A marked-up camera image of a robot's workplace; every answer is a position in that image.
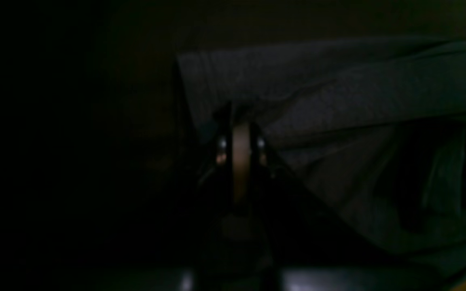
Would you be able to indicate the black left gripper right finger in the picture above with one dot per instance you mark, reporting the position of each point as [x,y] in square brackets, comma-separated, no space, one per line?
[311,248]

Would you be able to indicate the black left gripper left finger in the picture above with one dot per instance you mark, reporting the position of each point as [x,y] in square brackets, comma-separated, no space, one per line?
[158,247]

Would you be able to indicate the dark grey T-shirt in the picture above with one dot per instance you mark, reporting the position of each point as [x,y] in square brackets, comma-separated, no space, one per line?
[373,127]

